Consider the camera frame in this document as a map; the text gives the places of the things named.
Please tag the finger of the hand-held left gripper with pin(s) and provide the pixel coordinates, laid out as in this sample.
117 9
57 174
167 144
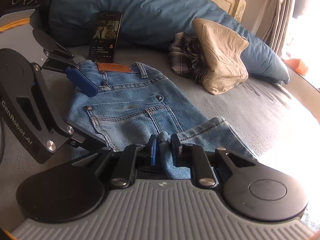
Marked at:
87 137
82 82

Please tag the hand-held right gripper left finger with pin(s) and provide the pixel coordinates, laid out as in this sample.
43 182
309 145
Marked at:
153 152

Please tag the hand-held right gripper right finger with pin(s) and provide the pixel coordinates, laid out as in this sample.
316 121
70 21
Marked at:
175 152

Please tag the blue denim jeans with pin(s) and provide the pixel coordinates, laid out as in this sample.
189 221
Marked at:
130 97

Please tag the black smartphone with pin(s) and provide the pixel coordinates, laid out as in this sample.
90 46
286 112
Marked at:
105 42

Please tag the grey blanket bed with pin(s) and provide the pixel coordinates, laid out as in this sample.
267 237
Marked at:
250 110

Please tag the dark plaid shirt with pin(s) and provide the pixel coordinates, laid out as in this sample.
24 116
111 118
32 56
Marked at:
185 57

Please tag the beige pants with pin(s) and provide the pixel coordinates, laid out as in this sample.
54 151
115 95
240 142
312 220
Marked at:
220 60

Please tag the blue pillow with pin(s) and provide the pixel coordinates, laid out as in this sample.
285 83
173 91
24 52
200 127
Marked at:
162 7

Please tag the orange bag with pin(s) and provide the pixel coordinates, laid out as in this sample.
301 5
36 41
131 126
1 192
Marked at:
298 66

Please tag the beige curtain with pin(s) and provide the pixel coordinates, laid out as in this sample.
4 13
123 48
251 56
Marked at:
275 10

